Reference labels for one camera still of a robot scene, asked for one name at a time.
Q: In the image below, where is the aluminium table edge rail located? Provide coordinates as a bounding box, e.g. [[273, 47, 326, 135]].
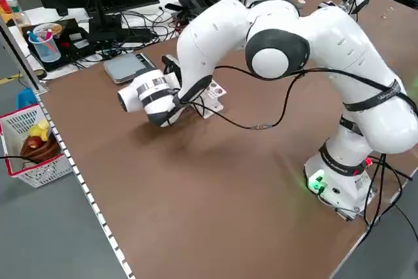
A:
[[34, 91, 135, 279]]

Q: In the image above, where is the white plastic basket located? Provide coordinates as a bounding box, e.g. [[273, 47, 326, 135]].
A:
[[0, 104, 75, 189]]

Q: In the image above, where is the silver digital scale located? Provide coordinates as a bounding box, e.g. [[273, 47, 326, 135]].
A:
[[103, 53, 156, 84]]

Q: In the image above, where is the clear measuring cup with pens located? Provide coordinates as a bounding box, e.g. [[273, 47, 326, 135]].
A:
[[27, 29, 62, 63]]

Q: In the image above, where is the white test tube rack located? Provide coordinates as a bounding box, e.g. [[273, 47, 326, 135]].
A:
[[195, 79, 228, 120]]

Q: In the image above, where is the blue plastic object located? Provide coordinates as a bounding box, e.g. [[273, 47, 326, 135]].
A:
[[16, 88, 37, 110]]

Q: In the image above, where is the flat black box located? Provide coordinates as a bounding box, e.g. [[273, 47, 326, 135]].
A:
[[22, 17, 99, 73]]

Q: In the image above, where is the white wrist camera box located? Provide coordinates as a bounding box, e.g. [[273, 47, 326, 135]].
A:
[[165, 72, 179, 90]]

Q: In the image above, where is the black base cable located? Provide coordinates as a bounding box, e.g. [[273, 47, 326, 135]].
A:
[[361, 153, 418, 244]]

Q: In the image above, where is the yellow toy fruit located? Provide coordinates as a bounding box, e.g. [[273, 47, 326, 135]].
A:
[[28, 120, 50, 140]]

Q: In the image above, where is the clear bottle with white cap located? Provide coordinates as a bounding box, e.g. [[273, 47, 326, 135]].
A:
[[5, 0, 31, 28]]

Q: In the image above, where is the brown woven bowl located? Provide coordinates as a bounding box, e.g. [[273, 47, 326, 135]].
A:
[[20, 133, 63, 165]]

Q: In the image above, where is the aluminium frame post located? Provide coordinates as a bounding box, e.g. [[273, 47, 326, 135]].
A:
[[0, 17, 49, 93]]

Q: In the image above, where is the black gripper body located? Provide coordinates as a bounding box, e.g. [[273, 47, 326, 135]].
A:
[[162, 55, 182, 88]]

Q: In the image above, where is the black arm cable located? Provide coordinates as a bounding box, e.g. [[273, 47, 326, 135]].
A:
[[172, 65, 411, 131]]

